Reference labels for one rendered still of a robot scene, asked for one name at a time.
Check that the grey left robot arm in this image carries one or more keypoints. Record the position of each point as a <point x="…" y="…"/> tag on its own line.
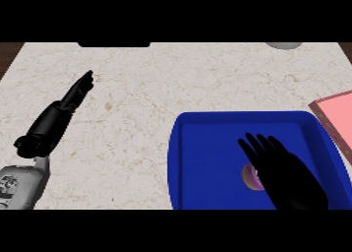
<point x="14" y="187"/>

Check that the blue plastic tray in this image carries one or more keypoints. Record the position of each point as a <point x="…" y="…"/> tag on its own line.
<point x="208" y="157"/>

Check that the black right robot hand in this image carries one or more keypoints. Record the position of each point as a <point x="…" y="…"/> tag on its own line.
<point x="286" y="177"/>

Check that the grey round object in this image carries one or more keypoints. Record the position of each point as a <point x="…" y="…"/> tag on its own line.
<point x="283" y="45"/>

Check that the purple can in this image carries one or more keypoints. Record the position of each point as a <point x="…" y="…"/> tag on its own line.
<point x="250" y="178"/>

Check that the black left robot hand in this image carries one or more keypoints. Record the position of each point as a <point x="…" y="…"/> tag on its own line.
<point x="48" y="126"/>

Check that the pink cardboard box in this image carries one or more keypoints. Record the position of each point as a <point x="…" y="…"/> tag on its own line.
<point x="346" y="121"/>

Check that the black appliance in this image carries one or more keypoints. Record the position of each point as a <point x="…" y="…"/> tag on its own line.
<point x="115" y="44"/>

